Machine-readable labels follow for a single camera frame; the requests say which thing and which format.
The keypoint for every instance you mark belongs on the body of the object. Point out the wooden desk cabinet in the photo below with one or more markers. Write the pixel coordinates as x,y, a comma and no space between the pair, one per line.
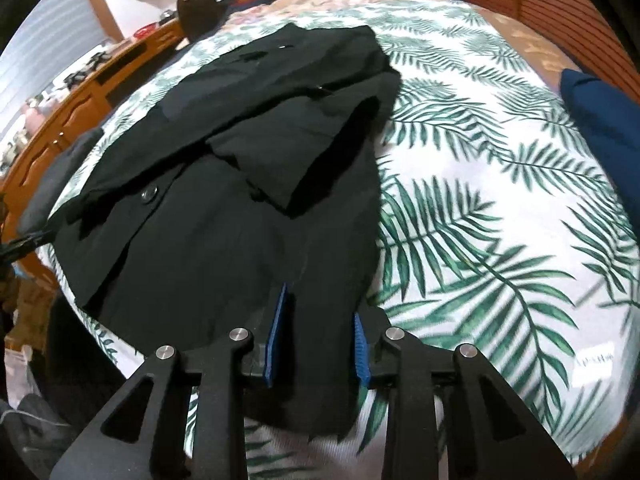
85,110

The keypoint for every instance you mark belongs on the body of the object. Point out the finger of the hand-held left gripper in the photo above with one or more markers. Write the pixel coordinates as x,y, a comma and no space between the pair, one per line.
22,245

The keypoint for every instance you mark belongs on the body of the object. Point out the folded navy garment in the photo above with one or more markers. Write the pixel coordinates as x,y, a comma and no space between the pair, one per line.
605,120

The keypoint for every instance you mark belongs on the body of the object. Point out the black button coat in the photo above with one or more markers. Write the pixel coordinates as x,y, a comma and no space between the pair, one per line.
225,210

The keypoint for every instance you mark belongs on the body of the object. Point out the wooden louvred wardrobe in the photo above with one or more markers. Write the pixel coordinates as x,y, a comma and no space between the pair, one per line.
540,5

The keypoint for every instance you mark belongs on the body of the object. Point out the red basket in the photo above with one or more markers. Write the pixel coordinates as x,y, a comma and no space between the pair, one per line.
145,31

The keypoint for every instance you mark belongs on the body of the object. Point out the dark wooden chair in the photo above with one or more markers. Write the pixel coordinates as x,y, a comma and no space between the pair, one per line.
200,15

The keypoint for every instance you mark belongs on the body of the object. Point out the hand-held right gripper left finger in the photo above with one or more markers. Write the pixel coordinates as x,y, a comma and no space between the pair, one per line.
276,340

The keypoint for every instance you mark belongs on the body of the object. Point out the pink bottle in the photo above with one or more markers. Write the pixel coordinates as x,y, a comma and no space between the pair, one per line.
36,120

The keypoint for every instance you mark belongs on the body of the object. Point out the dark cloth pile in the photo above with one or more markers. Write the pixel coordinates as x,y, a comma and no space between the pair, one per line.
35,425

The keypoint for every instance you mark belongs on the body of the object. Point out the grey window blind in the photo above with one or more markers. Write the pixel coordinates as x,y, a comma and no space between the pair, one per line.
45,60

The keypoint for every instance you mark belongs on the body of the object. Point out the folded grey garment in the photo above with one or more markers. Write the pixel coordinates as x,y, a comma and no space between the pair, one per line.
65,175

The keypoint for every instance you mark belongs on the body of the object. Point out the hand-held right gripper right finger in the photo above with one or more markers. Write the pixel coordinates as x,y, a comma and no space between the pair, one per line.
361,355

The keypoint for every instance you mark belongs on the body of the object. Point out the leaf print blanket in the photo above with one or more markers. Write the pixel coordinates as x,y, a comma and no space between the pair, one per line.
475,185

